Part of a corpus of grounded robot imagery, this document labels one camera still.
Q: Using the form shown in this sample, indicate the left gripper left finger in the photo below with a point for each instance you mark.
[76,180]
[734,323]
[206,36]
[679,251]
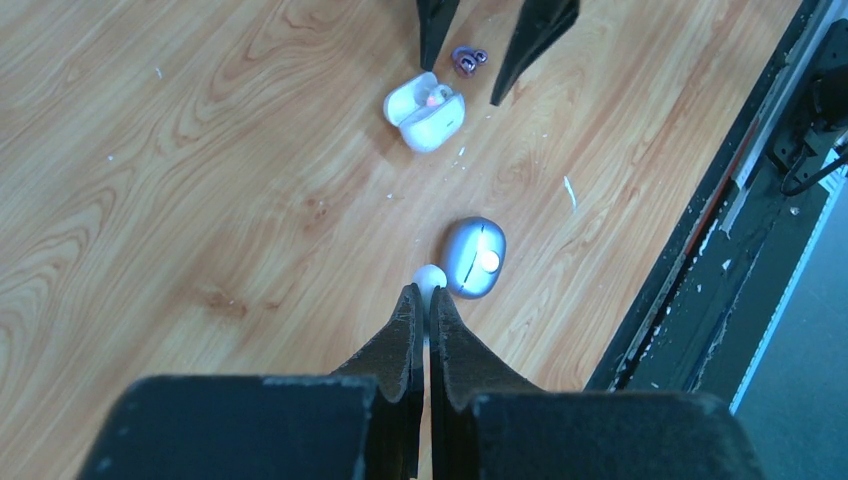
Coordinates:
[360,421]

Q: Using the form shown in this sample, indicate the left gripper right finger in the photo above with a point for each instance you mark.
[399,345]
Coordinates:
[490,422]

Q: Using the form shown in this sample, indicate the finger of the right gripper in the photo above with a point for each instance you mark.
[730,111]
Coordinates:
[539,25]
[435,17]

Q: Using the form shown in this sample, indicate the white earbud charging case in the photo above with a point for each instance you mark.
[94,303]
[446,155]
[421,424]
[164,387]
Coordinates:
[423,129]

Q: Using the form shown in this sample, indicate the white earbud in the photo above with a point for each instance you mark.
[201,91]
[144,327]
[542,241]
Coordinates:
[427,279]
[434,96]

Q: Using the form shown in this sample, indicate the purple earbud charging case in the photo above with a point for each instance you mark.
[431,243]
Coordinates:
[472,256]

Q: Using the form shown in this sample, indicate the purple earbud near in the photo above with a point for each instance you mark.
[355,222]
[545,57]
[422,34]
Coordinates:
[467,60]

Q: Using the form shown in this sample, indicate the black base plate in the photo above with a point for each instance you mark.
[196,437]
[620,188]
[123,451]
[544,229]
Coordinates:
[709,308]

